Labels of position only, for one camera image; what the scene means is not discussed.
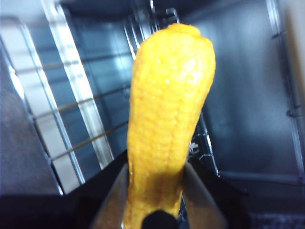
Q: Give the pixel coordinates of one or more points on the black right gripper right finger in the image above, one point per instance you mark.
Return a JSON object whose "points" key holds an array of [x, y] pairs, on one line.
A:
{"points": [[209, 205]]}

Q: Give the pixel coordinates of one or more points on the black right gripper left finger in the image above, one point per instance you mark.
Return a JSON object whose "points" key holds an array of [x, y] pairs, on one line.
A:
{"points": [[104, 202]]}

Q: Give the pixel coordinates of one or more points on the yellow corn cob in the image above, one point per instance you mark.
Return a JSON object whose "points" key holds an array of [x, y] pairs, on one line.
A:
{"points": [[166, 107]]}

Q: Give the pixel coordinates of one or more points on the cream Toshiba toaster oven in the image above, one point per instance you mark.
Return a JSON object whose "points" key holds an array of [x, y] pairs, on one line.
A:
{"points": [[250, 95]]}

